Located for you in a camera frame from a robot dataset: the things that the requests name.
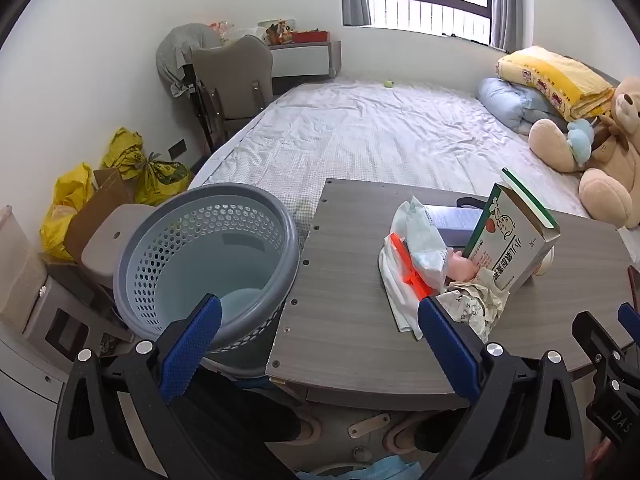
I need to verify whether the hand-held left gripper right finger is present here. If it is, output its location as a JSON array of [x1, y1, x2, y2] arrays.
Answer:
[[417, 296, 586, 480]]

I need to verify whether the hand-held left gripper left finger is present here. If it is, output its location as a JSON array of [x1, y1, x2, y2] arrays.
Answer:
[[52, 294, 223, 480]]

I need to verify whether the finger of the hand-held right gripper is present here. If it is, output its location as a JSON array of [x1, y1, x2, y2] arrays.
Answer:
[[572, 311, 628, 397], [617, 302, 640, 347]]

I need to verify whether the printed paper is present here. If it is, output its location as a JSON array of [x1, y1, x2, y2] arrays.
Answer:
[[435, 280, 511, 344]]

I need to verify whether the white cloth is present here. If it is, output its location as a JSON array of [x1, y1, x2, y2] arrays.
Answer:
[[378, 235, 426, 342]]

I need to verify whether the orange plastic tool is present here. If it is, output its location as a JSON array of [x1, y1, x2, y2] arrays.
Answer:
[[390, 232, 432, 302]]

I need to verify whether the pale green plastic packet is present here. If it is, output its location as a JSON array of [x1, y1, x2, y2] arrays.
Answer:
[[390, 197, 451, 292]]

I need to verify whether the grey perforated plastic basket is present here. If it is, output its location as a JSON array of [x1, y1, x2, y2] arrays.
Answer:
[[113, 183, 301, 377]]

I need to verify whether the green and white carton box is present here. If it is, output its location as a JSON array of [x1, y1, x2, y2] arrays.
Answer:
[[462, 167, 561, 292]]

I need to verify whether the small white round object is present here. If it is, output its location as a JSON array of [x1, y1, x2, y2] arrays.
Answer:
[[532, 246, 556, 277]]

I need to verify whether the pink slipper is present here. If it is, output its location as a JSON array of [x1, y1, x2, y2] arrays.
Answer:
[[384, 412, 426, 456]]

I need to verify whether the purple rectangular box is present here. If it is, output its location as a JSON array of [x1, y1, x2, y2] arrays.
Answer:
[[422, 204, 488, 249]]

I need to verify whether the grey plastic stool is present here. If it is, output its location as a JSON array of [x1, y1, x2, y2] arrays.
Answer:
[[81, 203, 151, 288]]

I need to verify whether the large beige teddy bear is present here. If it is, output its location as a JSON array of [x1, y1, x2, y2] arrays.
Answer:
[[529, 77, 640, 231]]

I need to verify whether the grey and white appliance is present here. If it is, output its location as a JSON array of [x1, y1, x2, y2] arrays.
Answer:
[[22, 265, 133, 361]]

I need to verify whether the blue face mask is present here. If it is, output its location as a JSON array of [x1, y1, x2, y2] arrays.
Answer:
[[312, 455, 426, 480]]

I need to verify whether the white drawer cabinet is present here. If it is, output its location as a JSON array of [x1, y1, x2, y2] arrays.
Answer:
[[0, 325, 71, 466]]

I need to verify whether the brown cardboard piece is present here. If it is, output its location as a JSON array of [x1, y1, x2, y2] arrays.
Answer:
[[65, 167, 136, 261]]

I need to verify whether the yellow bag with green print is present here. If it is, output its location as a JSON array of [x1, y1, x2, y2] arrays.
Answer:
[[100, 127, 193, 207]]

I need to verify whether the plain yellow plastic bag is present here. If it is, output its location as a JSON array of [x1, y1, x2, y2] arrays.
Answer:
[[40, 162, 96, 261]]

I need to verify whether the translucent storage box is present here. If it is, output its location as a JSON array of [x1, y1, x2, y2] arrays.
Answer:
[[0, 205, 48, 333]]

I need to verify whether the light blue plush toy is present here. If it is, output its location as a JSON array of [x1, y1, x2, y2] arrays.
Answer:
[[566, 119, 596, 166]]

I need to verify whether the bed with white sheet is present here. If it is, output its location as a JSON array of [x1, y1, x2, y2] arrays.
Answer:
[[187, 79, 640, 266]]

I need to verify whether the light blue pillow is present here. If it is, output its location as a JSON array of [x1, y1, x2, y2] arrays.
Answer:
[[475, 77, 571, 136]]

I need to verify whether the folded yellow blanket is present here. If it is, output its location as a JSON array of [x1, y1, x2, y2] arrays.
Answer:
[[496, 46, 615, 122]]

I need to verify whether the grey padded chair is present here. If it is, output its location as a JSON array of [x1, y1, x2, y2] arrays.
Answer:
[[190, 35, 276, 153]]

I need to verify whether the grey clothing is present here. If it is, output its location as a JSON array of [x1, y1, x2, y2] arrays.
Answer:
[[155, 23, 223, 97]]

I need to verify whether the white desk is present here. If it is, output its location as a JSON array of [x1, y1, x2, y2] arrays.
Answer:
[[267, 40, 342, 96]]

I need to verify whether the colourful clear packet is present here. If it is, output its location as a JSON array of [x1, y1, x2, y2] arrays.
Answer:
[[209, 20, 237, 44]]

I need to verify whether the colourful toy figure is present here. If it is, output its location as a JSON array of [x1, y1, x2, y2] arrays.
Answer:
[[265, 19, 296, 45]]

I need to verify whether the barred window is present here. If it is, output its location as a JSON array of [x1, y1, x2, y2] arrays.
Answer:
[[369, 0, 493, 46]]

